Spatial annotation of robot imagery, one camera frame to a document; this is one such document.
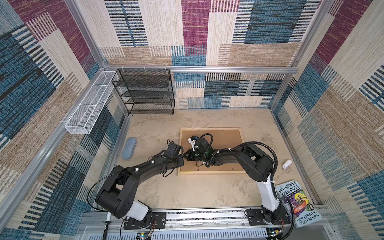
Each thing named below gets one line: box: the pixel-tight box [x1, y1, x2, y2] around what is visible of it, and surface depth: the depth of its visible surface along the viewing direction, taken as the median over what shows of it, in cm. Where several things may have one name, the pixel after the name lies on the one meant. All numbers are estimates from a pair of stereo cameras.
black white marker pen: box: [102, 212, 112, 240], surface depth 72 cm
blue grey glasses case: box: [122, 137, 137, 160], surface depth 99 cm
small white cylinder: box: [281, 159, 292, 170], surface depth 91 cm
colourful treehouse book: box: [275, 180, 323, 228], surface depth 76 cm
